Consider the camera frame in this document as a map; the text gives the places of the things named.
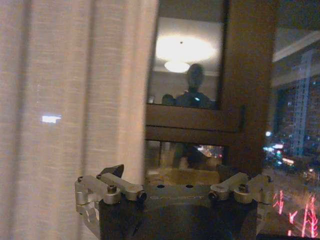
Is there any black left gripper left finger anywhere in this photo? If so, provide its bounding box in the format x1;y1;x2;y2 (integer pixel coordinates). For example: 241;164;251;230
74;163;148;240

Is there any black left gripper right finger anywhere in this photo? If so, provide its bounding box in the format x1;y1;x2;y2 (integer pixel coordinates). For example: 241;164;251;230
208;164;274;236

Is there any brown wooden window frame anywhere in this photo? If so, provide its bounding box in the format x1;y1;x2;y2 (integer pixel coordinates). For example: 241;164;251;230
144;0;280;178

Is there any white sheer curtain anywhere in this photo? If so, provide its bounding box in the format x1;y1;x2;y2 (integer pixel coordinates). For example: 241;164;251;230
0;0;160;240

